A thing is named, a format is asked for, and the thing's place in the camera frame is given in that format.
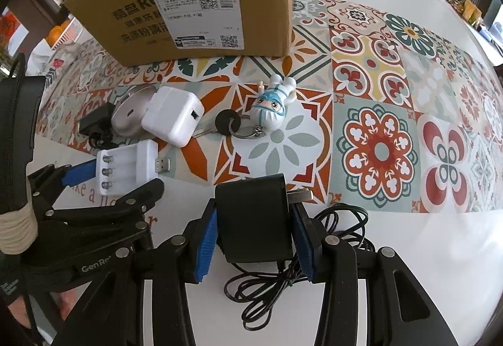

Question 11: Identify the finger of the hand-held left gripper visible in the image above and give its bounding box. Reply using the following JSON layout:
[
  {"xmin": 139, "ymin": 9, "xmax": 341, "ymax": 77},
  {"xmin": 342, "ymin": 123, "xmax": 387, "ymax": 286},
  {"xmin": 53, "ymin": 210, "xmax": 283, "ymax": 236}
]
[
  {"xmin": 35, "ymin": 178, "xmax": 166, "ymax": 253},
  {"xmin": 27, "ymin": 158, "xmax": 99, "ymax": 209}
]

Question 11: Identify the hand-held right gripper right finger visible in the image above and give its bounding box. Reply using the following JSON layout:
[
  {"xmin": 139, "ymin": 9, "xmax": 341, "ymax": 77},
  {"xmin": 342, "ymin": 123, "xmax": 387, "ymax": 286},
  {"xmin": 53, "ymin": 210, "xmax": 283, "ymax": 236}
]
[{"xmin": 292, "ymin": 208, "xmax": 498, "ymax": 346}]

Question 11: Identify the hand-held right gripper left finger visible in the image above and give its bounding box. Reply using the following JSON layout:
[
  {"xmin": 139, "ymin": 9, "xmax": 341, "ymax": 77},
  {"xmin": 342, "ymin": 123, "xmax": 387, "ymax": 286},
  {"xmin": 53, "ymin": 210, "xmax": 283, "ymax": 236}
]
[{"xmin": 51, "ymin": 208, "xmax": 219, "ymax": 346}]

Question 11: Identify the white battery charger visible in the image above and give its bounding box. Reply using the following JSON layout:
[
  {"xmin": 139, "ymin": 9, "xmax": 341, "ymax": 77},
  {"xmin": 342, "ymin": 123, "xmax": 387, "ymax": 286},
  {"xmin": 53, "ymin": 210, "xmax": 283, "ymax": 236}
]
[{"xmin": 95, "ymin": 139, "xmax": 172, "ymax": 197}]

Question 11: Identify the small black adapter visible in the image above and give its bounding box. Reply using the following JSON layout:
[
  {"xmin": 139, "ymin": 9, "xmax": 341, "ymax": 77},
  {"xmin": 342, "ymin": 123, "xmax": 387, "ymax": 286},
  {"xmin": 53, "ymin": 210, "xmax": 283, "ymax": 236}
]
[{"xmin": 79, "ymin": 103, "xmax": 119, "ymax": 148}]

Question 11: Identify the black power adapter with cable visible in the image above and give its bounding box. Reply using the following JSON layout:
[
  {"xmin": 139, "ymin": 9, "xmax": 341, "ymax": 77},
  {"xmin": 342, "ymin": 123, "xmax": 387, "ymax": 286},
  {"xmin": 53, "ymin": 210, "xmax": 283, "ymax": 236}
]
[{"xmin": 214, "ymin": 173, "xmax": 379, "ymax": 329}]

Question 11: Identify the round metal tin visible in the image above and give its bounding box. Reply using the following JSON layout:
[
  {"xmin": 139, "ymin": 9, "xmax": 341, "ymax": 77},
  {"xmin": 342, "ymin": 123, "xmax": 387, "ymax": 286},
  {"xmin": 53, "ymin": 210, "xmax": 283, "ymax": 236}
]
[{"xmin": 111, "ymin": 86, "xmax": 158, "ymax": 137}]

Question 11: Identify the white power cube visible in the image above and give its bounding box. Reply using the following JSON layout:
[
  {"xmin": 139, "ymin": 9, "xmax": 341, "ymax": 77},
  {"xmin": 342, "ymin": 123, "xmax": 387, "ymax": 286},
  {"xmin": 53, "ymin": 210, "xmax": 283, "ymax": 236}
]
[{"xmin": 141, "ymin": 86, "xmax": 205, "ymax": 148}]

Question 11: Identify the white figurine keychain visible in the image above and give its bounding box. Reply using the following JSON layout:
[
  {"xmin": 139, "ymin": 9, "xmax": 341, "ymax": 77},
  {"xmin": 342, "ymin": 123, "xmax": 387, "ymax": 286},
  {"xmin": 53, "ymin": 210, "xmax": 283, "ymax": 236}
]
[{"xmin": 232, "ymin": 75, "xmax": 296, "ymax": 139}]

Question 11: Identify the person's left forearm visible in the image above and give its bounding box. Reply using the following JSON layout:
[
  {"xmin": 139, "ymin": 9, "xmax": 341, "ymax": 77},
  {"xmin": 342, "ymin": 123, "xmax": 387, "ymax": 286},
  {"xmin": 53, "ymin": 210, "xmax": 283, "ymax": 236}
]
[{"xmin": 0, "ymin": 252, "xmax": 36, "ymax": 346}]

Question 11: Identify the floral tissue box cover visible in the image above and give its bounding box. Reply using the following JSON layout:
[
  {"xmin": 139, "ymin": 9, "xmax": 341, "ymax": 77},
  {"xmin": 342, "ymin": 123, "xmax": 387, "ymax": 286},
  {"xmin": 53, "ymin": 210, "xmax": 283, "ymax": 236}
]
[{"xmin": 31, "ymin": 43, "xmax": 79, "ymax": 79}]

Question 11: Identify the red door poster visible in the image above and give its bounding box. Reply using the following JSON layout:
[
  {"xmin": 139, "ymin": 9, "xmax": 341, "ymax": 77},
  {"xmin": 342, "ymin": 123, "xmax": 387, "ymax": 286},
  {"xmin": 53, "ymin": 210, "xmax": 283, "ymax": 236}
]
[{"xmin": 0, "ymin": 12, "xmax": 20, "ymax": 50}]

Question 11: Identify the orange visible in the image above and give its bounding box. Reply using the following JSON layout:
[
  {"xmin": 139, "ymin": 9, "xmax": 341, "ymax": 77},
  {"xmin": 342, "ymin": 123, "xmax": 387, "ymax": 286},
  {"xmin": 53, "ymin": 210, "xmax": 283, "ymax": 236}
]
[{"xmin": 45, "ymin": 24, "xmax": 65, "ymax": 46}]

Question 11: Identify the white fruit basket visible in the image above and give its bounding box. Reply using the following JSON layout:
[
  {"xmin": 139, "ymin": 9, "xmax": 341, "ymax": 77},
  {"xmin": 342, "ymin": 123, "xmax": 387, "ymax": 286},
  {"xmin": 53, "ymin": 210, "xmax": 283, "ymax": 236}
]
[{"xmin": 58, "ymin": 20, "xmax": 82, "ymax": 49}]

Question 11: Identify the white television cabinet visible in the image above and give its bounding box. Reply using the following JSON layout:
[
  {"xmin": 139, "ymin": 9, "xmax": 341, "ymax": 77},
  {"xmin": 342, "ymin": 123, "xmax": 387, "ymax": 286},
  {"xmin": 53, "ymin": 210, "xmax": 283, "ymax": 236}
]
[{"xmin": 446, "ymin": 0, "xmax": 503, "ymax": 67}]

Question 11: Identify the yellow paper bag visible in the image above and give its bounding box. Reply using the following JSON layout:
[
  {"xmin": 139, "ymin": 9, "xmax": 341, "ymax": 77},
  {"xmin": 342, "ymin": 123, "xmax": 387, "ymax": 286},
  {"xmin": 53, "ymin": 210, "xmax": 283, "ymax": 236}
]
[{"xmin": 465, "ymin": 0, "xmax": 483, "ymax": 21}]

